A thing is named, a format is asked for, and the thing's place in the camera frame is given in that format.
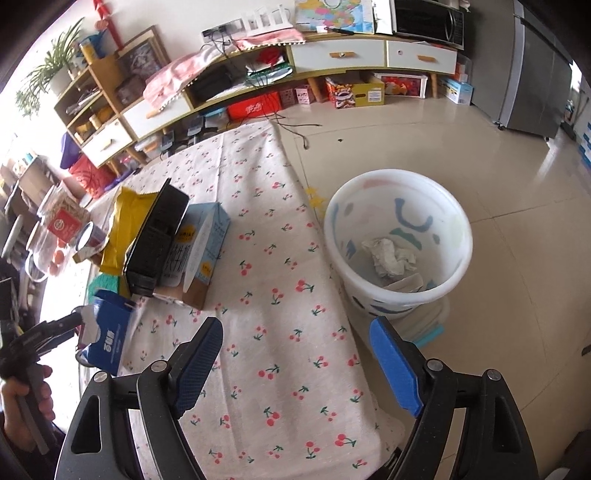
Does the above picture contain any dark blue tissue pack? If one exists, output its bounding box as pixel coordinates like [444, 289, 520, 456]
[75, 289, 136, 376]

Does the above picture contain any black plastic food tray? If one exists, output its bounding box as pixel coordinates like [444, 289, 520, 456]
[123, 178, 189, 297]

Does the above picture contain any white tissue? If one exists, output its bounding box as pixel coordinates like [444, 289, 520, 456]
[362, 238, 417, 278]

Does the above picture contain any white carton piece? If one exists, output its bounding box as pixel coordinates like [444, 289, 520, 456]
[384, 273, 425, 293]

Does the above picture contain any white plastic trash bucket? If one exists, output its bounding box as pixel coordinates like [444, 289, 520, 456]
[324, 169, 473, 320]

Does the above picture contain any person's left hand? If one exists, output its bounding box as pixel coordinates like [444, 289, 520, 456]
[1, 377, 55, 452]

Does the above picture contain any glass pitcher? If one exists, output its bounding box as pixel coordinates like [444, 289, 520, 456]
[24, 222, 73, 283]

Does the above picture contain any red metal can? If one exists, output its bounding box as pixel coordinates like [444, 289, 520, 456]
[73, 222, 108, 266]

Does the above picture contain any clear jar red label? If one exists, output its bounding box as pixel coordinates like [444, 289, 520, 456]
[37, 182, 90, 245]

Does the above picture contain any yellow snack bag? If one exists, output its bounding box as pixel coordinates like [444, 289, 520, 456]
[99, 187, 158, 276]

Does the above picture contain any cherry print tablecloth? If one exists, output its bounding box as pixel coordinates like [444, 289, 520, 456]
[121, 121, 405, 479]

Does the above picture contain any light blue milk carton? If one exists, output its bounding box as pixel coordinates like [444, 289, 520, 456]
[153, 202, 230, 310]

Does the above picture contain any long wooden tv cabinet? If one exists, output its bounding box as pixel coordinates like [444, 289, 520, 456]
[54, 33, 463, 167]

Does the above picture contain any green potted plant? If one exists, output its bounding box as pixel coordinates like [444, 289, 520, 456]
[16, 18, 84, 117]

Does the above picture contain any pink cloth on cabinet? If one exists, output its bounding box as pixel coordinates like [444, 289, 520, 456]
[142, 28, 305, 111]

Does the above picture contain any framed picture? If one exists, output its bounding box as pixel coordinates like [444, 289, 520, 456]
[117, 25, 170, 83]

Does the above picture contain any red flat box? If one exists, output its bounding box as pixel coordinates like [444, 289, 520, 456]
[226, 91, 281, 121]

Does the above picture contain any stainless steel fridge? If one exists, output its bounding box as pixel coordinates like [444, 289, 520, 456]
[466, 1, 572, 138]

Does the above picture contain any yellow cardboard box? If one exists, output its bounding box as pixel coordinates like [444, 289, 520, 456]
[325, 72, 385, 109]

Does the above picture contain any black microwave oven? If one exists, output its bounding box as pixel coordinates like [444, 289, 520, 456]
[393, 0, 465, 49]

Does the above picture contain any colourful map poster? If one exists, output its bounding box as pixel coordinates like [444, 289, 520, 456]
[294, 0, 374, 34]

